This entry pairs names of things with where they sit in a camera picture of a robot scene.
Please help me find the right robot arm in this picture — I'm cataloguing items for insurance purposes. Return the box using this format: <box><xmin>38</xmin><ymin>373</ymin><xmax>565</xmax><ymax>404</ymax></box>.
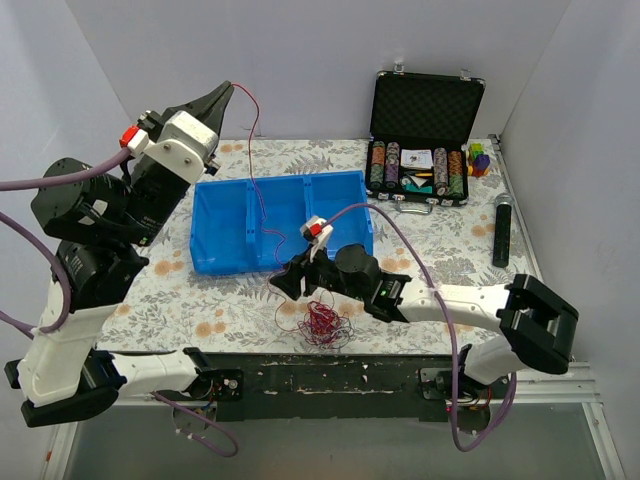
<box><xmin>270</xmin><ymin>244</ymin><xmax>579</xmax><ymax>398</ymax></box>

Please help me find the black poker chip case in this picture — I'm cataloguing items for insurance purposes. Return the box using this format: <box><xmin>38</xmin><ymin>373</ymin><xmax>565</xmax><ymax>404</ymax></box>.
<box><xmin>365</xmin><ymin>71</ymin><xmax>486</xmax><ymax>207</ymax></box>

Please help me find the black microphone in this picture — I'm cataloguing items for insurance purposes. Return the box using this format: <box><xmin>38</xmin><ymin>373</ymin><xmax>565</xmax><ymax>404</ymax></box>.
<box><xmin>492</xmin><ymin>193</ymin><xmax>513</xmax><ymax>268</ymax></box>

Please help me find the white cable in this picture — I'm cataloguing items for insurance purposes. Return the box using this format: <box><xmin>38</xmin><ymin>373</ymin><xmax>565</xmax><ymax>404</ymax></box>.
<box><xmin>299</xmin><ymin>299</ymin><xmax>351</xmax><ymax>349</ymax></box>

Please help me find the blue three-compartment bin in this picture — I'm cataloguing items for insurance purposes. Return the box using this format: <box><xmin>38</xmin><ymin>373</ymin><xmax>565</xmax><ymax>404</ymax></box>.
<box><xmin>190</xmin><ymin>171</ymin><xmax>366</xmax><ymax>275</ymax></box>

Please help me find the colourful block toy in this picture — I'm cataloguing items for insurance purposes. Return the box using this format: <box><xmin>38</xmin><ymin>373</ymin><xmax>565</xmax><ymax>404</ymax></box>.
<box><xmin>466</xmin><ymin>143</ymin><xmax>491</xmax><ymax>177</ymax></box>

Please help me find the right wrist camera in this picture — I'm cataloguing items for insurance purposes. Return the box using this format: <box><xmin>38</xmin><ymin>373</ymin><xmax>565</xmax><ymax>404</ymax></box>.
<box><xmin>300</xmin><ymin>215</ymin><xmax>333</xmax><ymax>262</ymax></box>

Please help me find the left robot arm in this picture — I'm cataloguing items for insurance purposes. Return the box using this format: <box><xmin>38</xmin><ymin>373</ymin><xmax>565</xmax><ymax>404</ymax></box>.
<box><xmin>2</xmin><ymin>81</ymin><xmax>234</xmax><ymax>428</ymax></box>

